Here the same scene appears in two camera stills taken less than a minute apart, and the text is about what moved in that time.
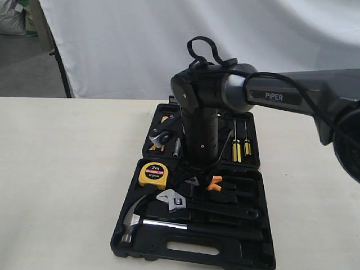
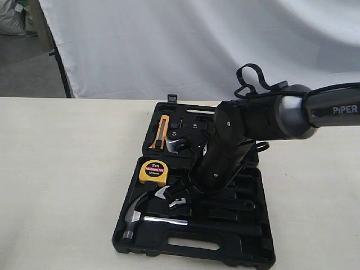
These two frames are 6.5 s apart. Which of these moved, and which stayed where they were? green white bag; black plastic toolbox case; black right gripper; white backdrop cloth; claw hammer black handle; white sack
Moved: claw hammer black handle; black right gripper
Stayed: black plastic toolbox case; green white bag; white sack; white backdrop cloth
